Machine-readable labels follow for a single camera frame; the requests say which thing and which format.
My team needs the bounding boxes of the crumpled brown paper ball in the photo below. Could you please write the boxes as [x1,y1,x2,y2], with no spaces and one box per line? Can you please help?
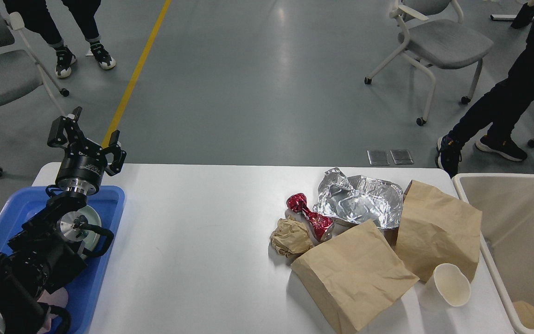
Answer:
[269,215,314,258]

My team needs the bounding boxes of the grey chair right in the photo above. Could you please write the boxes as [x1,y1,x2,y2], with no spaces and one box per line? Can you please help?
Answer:
[364,0,493,126]

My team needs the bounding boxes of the brown paper bag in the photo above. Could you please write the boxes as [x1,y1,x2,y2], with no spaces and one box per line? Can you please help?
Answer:
[395,180,483,283]
[291,220,418,334]

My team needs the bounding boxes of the rear brown paper bag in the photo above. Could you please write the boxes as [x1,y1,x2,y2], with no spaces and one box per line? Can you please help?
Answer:
[395,180,483,283]

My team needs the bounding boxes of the front brown paper bag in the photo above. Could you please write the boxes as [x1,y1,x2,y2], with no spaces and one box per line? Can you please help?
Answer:
[291,220,418,334]

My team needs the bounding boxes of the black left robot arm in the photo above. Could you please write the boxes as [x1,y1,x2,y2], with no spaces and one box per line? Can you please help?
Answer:
[0,107,127,334]

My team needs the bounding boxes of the crumpled aluminium foil tray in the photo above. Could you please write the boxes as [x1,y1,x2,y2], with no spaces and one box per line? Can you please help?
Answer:
[313,167,403,230]

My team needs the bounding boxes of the beige plastic bin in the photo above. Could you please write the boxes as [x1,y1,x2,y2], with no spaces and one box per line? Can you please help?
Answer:
[452,173,534,334]

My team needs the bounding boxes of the metal floor socket plate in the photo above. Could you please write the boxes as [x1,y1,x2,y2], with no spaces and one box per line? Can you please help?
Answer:
[367,150,390,166]

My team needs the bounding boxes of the pink mug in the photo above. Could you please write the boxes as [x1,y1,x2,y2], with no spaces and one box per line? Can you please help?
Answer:
[37,287,68,334]

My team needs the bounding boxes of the red foil wrapper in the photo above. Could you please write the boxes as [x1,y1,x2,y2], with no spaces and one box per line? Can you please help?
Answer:
[286,193,334,242]

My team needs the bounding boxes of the brown paper in bin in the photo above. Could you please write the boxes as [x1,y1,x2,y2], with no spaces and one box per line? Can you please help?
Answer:
[513,301,534,329]

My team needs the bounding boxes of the blue plastic tray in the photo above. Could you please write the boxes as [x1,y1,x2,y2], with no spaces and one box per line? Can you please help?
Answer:
[0,186,125,334]

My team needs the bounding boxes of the person with black sneakers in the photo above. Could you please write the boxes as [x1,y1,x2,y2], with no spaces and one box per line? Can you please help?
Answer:
[4,0,116,79]

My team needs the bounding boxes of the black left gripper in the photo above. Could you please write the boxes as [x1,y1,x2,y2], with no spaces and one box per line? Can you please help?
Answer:
[47,106,127,195]

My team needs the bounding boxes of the green plate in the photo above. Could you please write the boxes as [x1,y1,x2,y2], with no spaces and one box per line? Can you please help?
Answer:
[77,205,102,252]

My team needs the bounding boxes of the white paper cup left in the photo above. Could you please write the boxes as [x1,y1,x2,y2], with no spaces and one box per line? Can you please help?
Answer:
[418,263,471,312]

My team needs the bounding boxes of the desk foot top right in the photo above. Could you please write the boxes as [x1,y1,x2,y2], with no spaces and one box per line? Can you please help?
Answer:
[489,0,534,29]

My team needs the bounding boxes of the person in black trousers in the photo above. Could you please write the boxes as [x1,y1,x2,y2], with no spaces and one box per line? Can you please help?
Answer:
[436,22,534,177]

